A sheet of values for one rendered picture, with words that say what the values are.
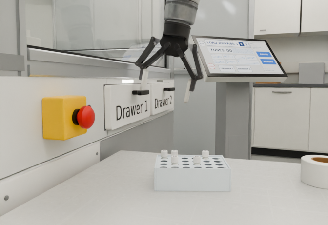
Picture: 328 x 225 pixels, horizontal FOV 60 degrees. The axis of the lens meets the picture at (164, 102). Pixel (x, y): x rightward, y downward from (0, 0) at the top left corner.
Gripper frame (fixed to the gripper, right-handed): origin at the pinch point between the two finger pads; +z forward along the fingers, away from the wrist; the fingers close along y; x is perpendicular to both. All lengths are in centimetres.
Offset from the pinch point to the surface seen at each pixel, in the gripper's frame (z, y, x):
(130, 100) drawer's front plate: 3.4, 7.7, 5.8
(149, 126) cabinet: 14.4, 7.2, -16.0
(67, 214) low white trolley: 13.6, -3.2, 47.7
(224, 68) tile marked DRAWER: -12, -9, -77
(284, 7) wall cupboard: -110, -47, -322
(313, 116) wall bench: 17, -105, -284
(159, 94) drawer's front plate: 3.1, 7.8, -22.2
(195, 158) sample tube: 6.0, -16.5, 32.4
